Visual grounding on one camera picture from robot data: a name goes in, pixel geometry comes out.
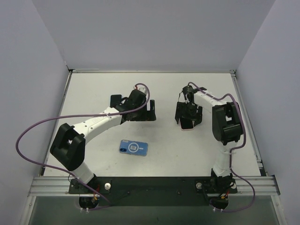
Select blue phone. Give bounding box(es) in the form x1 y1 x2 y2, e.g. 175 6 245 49
119 140 149 157

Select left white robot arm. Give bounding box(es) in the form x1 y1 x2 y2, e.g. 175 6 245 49
50 87 156 193

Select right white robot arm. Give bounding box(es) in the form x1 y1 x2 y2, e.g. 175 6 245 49
175 82 245 178

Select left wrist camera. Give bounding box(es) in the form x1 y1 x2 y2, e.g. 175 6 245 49
134 85 147 93

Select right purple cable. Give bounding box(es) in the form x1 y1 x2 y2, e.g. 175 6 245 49
187 82 256 213

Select purple cable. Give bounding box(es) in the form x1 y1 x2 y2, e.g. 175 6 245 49
187 82 256 213
15 82 150 210

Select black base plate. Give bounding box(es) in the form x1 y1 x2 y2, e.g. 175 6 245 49
68 177 238 206

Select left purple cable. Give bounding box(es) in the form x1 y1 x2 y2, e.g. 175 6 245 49
15 82 150 210

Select aluminium front rail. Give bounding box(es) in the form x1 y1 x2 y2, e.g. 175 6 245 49
29 176 280 196

